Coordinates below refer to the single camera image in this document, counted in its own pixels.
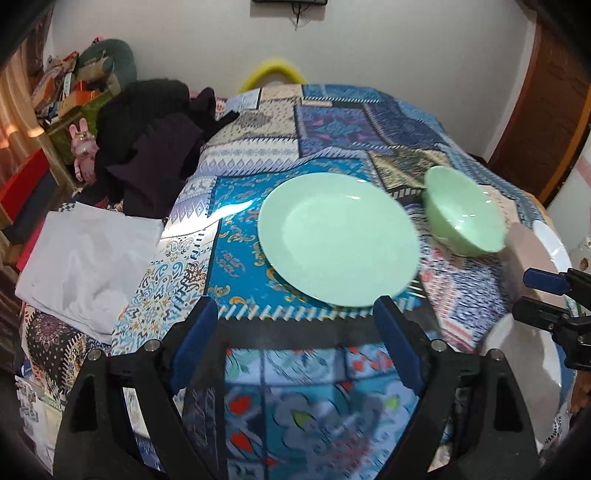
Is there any mint green plate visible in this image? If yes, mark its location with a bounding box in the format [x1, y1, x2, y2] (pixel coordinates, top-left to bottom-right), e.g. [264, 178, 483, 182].
[257, 173, 420, 308]

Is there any black clothing pile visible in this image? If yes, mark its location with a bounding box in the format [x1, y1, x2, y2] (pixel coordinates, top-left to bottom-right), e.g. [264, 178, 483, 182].
[75, 79, 239, 219]

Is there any white plate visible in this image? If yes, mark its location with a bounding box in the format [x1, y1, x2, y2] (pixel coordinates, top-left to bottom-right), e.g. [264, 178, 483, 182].
[480, 314, 562, 451]

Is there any white bowl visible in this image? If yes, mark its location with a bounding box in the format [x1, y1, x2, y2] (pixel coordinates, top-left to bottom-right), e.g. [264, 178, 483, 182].
[532, 220, 572, 272]

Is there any pink bowl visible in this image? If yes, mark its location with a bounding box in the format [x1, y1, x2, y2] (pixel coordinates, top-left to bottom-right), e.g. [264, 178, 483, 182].
[499, 223, 557, 293]

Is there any mint green bowl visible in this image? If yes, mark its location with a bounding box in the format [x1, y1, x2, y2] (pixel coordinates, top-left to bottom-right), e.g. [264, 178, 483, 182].
[423, 166, 507, 257]

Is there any brown wooden door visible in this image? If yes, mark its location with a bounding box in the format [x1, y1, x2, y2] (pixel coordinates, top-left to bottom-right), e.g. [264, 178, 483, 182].
[489, 22, 590, 206]

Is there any white folded cloth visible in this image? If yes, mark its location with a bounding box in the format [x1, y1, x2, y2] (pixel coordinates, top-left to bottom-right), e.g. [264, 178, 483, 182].
[15, 203, 163, 344]

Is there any pink bunny toy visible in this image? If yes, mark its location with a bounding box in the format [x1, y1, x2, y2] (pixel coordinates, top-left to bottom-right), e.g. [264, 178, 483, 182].
[69, 118, 98, 185]

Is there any green plush cushion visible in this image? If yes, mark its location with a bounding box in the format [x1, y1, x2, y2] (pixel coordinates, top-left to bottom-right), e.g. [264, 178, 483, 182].
[75, 39, 137, 95]

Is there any blue patchwork tablecloth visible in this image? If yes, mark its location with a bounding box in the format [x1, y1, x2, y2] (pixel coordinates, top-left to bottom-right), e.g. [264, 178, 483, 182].
[112, 85, 543, 479]

